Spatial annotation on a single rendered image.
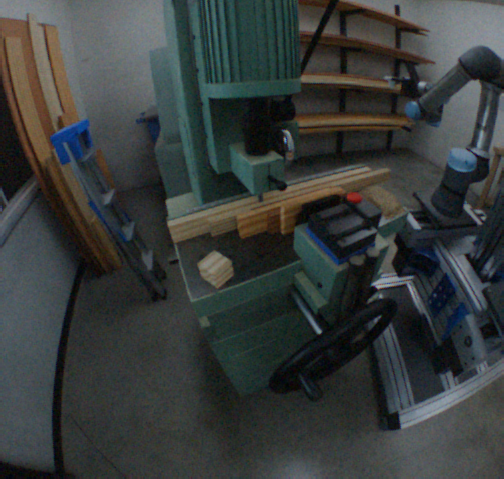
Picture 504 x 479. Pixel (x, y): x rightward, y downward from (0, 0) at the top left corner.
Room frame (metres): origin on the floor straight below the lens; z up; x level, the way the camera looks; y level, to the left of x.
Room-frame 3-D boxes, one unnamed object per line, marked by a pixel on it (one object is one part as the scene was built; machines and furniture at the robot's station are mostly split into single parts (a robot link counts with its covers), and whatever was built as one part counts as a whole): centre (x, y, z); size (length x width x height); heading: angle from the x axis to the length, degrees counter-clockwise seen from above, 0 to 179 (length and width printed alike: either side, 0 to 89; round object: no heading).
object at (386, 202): (0.51, -0.37, 0.92); 0.14 x 0.09 x 0.04; 20
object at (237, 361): (0.58, 0.02, 0.36); 0.58 x 0.45 x 0.71; 20
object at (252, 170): (0.49, -0.02, 1.03); 0.14 x 0.07 x 0.09; 20
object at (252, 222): (0.45, -0.09, 0.93); 0.24 x 0.01 x 0.06; 110
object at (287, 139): (0.64, -0.10, 1.02); 0.12 x 0.03 x 0.12; 20
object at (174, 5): (0.74, 0.08, 1.16); 0.22 x 0.22 x 0.72; 20
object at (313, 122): (2.80, -1.38, 1.20); 2.71 x 0.56 x 2.40; 102
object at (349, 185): (0.53, -0.18, 0.92); 0.60 x 0.02 x 0.04; 110
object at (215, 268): (0.30, 0.07, 0.92); 0.05 x 0.04 x 0.04; 47
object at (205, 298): (0.40, -0.14, 0.87); 0.61 x 0.30 x 0.06; 110
